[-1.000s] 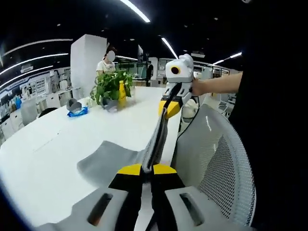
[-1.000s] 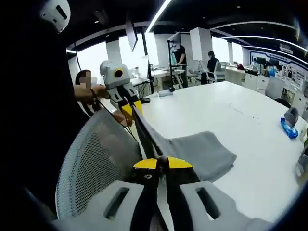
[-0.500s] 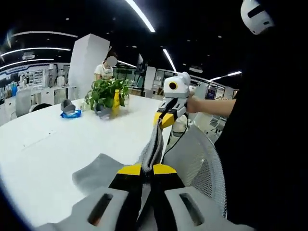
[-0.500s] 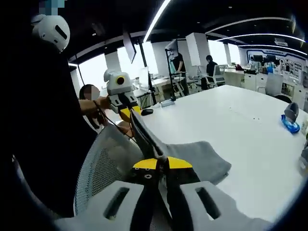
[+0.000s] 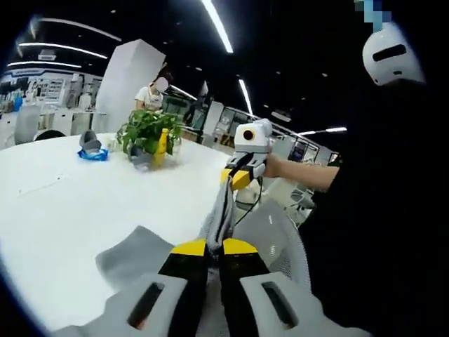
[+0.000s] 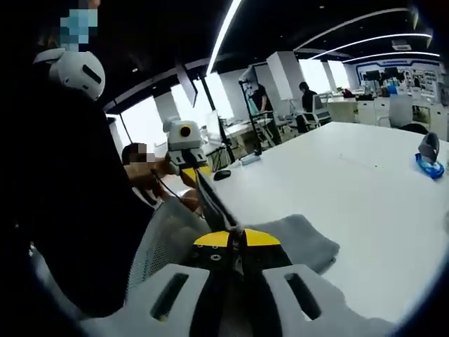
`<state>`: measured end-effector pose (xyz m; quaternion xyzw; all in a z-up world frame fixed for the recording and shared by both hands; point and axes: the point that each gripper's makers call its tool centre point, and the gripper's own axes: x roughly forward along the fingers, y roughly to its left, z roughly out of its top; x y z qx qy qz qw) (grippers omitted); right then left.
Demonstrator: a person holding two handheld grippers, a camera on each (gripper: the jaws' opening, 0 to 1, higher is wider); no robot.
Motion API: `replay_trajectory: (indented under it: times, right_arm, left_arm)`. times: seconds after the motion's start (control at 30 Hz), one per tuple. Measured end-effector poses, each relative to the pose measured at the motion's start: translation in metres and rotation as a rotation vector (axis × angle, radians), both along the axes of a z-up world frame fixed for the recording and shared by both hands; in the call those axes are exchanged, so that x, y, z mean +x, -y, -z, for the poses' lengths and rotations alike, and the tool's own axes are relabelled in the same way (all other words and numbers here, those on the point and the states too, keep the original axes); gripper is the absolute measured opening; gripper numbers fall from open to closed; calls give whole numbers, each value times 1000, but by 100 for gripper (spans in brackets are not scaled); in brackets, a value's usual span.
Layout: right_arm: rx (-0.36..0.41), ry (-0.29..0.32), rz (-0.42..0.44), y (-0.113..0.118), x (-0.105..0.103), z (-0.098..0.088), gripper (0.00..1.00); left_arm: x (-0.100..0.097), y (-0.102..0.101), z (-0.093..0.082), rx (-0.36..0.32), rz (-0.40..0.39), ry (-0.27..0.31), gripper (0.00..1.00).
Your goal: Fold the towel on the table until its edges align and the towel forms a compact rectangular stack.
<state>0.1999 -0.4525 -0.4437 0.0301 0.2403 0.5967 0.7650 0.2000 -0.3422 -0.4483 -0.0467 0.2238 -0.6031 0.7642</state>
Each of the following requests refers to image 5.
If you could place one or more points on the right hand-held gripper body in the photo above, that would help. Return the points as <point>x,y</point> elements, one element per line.
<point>254,138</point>

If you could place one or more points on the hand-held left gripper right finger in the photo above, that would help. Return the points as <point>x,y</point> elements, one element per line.
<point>266,309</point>

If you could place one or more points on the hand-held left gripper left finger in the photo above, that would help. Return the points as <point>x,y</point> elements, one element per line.
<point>140,309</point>

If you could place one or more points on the grey towel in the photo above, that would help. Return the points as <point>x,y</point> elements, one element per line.
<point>137,252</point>

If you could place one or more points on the person's right hand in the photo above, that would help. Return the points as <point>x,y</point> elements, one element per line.
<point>277,168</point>

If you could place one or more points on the clear glass container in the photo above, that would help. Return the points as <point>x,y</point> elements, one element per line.
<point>176,145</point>

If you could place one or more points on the grey mesh office chair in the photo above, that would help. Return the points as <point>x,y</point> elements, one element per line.
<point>277,242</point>

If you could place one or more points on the yellow bottle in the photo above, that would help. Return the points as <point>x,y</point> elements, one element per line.
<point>160,149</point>

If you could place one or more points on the green potted plant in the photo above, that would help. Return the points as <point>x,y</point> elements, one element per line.
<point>149,131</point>

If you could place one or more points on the small white cup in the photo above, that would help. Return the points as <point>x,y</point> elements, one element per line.
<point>111,143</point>

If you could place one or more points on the person's black shirt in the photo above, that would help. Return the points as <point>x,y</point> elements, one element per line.
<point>379,217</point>

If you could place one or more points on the white worn device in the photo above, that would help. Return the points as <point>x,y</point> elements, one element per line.
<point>389,52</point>

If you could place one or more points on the ceiling air conditioner unit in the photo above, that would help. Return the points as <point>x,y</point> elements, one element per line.
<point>47,55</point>

